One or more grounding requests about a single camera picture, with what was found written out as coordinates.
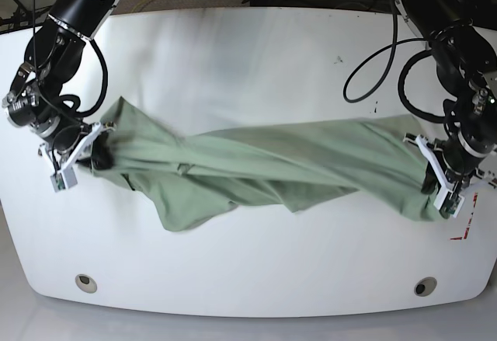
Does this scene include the green T-shirt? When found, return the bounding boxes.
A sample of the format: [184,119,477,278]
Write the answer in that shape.
[92,99,442,232]

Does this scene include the table grommet hole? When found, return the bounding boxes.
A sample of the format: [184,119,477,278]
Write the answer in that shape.
[414,277,437,297]
[75,274,98,294]

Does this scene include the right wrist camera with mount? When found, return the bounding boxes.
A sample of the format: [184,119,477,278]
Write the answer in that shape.
[38,122,116,193]

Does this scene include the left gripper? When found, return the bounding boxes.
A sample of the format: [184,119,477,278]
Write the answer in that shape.
[421,138,495,195]

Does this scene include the red tape rectangle marking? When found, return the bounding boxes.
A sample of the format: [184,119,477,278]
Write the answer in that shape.
[449,192,478,242]

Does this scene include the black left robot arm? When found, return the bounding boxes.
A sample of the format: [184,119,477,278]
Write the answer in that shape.
[397,0,496,191]

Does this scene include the black tripod legs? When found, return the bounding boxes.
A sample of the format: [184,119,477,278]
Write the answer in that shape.
[1,0,55,34]

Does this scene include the left table grommet hole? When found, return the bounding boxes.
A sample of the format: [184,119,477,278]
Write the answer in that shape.
[75,274,98,294]

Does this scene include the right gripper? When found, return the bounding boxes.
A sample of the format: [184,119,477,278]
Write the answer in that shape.
[40,123,114,171]

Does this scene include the right table grommet hole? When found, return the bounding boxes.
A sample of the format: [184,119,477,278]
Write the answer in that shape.
[414,277,437,297]

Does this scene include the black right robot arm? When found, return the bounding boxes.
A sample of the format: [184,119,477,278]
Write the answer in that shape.
[2,0,120,171]

